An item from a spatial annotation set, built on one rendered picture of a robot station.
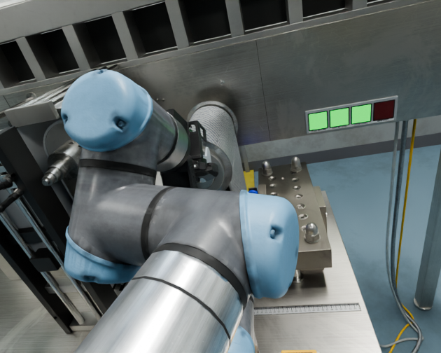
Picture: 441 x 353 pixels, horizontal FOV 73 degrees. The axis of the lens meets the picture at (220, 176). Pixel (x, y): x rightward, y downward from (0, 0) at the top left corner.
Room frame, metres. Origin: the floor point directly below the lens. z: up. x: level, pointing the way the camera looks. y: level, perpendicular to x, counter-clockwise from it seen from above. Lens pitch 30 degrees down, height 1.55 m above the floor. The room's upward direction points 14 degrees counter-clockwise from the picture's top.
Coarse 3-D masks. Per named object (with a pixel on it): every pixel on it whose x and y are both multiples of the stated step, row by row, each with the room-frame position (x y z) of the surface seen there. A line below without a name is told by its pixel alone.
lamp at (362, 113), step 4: (368, 104) 0.78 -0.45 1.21; (352, 108) 0.78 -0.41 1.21; (356, 108) 0.78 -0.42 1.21; (360, 108) 0.78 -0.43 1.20; (364, 108) 0.78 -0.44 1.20; (368, 108) 0.78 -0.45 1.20; (352, 112) 0.79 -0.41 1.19; (356, 112) 0.78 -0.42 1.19; (360, 112) 0.78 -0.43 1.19; (364, 112) 0.78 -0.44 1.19; (368, 112) 0.78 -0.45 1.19; (352, 116) 0.78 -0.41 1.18; (356, 116) 0.78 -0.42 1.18; (360, 116) 0.78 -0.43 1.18; (364, 116) 0.78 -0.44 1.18; (368, 116) 0.78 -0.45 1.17; (352, 120) 0.79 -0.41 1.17; (356, 120) 0.78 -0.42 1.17; (360, 120) 0.78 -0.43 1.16; (364, 120) 0.78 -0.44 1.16; (368, 120) 0.78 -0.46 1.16
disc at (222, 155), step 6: (204, 144) 0.56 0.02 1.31; (210, 144) 0.56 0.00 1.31; (210, 150) 0.56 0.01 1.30; (216, 150) 0.55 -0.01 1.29; (222, 150) 0.55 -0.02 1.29; (222, 156) 0.55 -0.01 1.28; (222, 162) 0.55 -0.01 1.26; (228, 162) 0.55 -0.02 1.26; (228, 168) 0.55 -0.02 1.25; (228, 174) 0.55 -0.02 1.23; (228, 180) 0.55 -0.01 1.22; (222, 186) 0.55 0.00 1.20
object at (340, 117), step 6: (348, 108) 0.79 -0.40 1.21; (330, 114) 0.80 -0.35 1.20; (336, 114) 0.79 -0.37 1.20; (342, 114) 0.79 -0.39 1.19; (348, 114) 0.79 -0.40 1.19; (330, 120) 0.80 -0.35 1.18; (336, 120) 0.79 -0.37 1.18; (342, 120) 0.79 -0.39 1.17; (348, 120) 0.79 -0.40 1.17; (330, 126) 0.80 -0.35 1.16
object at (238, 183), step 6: (234, 156) 0.68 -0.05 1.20; (234, 162) 0.66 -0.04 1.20; (240, 162) 0.76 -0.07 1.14; (234, 168) 0.65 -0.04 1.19; (240, 168) 0.74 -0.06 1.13; (234, 174) 0.63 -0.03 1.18; (240, 174) 0.72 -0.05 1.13; (234, 180) 0.61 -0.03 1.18; (240, 180) 0.69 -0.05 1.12; (234, 186) 0.59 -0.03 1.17; (240, 186) 0.67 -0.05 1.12
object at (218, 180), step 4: (204, 152) 0.55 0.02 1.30; (212, 156) 0.54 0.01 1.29; (216, 156) 0.55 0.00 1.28; (212, 160) 0.54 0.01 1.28; (216, 160) 0.54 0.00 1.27; (220, 164) 0.54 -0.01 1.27; (220, 168) 0.54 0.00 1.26; (220, 172) 0.54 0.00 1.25; (224, 172) 0.55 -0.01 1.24; (216, 176) 0.54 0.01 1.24; (220, 176) 0.54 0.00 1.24; (216, 180) 0.54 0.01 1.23; (220, 180) 0.54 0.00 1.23; (212, 184) 0.55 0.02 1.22; (216, 184) 0.55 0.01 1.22; (220, 184) 0.54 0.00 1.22; (208, 188) 0.55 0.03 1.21; (212, 188) 0.55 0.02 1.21; (216, 188) 0.55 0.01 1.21
